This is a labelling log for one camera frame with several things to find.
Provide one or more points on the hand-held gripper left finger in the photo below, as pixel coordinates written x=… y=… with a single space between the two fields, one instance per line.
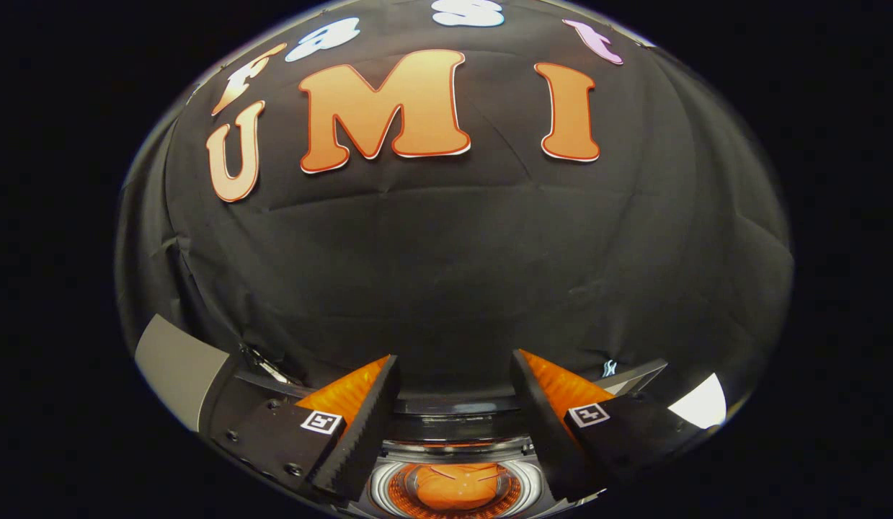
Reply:
x=367 y=432

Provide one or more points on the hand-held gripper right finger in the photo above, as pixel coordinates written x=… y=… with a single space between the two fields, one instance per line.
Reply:
x=540 y=425

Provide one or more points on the grey washing machine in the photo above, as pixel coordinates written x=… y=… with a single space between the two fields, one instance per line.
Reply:
x=453 y=448

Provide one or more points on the yellow polo shirt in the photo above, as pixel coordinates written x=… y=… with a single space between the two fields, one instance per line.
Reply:
x=457 y=489

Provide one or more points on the light blue clip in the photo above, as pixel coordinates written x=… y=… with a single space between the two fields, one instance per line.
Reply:
x=609 y=368

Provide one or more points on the white panel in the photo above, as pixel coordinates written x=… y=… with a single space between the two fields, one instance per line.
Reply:
x=700 y=404

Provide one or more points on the black backdrop cloth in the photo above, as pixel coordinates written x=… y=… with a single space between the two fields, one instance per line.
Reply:
x=453 y=252

